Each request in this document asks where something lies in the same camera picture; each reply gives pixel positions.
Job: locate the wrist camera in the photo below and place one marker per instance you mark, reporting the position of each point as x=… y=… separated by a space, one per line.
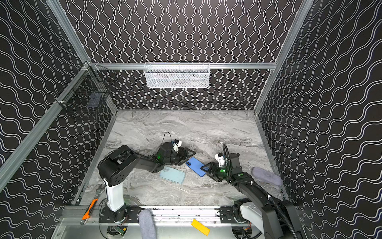
x=176 y=144
x=220 y=159

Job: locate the purple grey cloth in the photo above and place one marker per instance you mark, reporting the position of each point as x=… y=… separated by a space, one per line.
x=266 y=176

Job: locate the blue phone case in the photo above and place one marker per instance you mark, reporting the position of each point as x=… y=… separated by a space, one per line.
x=196 y=166

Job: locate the grey cloth roll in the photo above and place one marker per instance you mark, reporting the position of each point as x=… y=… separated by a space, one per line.
x=147 y=225

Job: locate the black wire basket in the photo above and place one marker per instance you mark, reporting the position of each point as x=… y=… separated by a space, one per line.
x=87 y=100

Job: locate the white wire basket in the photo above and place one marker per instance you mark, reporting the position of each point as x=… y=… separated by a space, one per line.
x=177 y=74

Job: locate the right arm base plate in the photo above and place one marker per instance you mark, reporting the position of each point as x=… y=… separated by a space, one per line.
x=230 y=215

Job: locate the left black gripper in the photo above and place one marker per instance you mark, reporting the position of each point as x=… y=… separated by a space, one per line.
x=180 y=155

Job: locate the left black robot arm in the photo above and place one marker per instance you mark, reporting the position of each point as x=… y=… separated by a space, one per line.
x=117 y=165

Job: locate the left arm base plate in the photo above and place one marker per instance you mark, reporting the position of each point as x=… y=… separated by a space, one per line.
x=126 y=214

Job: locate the yellow block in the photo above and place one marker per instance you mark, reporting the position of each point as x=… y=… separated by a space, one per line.
x=200 y=227

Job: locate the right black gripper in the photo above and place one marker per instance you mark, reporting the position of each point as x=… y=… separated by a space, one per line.
x=215 y=170

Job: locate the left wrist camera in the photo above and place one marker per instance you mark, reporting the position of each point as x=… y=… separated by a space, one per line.
x=176 y=144

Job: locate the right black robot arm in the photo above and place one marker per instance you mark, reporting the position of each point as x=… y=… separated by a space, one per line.
x=276 y=219

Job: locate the orange handled wrench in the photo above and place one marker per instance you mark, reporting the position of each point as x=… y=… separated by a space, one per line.
x=90 y=208

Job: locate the light green phone case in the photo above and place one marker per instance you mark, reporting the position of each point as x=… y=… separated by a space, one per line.
x=173 y=175

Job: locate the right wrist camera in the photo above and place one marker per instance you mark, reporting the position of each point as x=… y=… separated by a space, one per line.
x=220 y=159

